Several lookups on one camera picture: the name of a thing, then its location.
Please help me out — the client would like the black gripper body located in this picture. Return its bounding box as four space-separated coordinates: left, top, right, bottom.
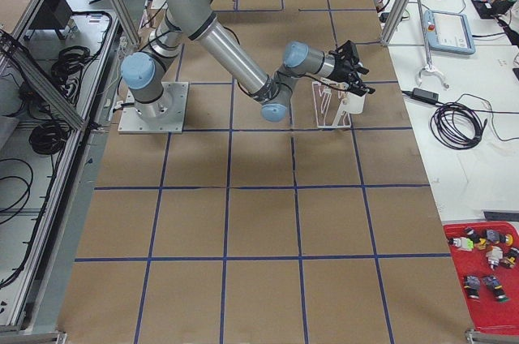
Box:
330 40 369 83

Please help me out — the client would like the pale green ikea cup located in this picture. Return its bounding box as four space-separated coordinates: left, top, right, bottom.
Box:
340 92 366 114

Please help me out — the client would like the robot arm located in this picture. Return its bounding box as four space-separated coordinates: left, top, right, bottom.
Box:
121 0 375 122

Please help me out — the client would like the black power adapter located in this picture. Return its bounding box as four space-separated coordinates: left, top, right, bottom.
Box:
411 88 439 105

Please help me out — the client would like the metal reacher grabber tool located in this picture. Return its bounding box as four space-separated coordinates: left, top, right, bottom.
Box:
417 0 449 89

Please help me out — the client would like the blue teach pendant tablet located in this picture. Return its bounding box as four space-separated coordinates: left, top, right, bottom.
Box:
424 10 475 55

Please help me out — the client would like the red parts tray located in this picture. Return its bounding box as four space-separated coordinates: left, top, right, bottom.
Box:
444 221 518 336

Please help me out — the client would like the white wire cup rack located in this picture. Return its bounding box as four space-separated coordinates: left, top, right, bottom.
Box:
311 79 351 129

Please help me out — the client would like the coiled black cable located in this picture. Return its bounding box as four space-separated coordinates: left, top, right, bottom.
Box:
431 101 487 151

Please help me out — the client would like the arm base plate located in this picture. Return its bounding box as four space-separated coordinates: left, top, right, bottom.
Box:
118 82 189 134

